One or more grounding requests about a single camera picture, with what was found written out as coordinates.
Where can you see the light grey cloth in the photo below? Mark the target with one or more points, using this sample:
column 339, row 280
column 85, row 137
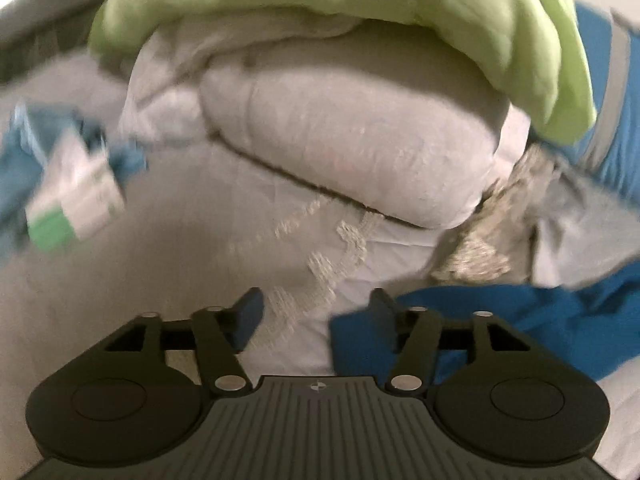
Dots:
column 575, row 245

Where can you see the white and green box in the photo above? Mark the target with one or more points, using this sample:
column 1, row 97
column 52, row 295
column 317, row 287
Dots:
column 80, row 195

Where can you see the white duvet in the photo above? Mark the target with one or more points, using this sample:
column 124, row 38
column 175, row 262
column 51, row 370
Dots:
column 350, row 135

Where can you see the beige lace cloth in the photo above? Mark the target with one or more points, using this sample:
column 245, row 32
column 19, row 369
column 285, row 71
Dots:
column 480, row 250

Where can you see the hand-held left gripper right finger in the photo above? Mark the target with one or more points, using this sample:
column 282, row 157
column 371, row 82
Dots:
column 380, row 317

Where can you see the blue pillow with grey stripes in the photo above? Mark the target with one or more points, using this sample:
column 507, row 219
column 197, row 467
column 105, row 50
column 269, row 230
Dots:
column 627, row 140

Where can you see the light blue cloth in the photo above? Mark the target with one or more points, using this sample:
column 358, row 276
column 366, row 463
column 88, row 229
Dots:
column 15, row 175

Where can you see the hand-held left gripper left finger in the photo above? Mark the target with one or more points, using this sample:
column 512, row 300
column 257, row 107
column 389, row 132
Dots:
column 246, row 317

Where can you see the blue sweatshirt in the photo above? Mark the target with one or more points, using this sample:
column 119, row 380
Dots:
column 525, row 320

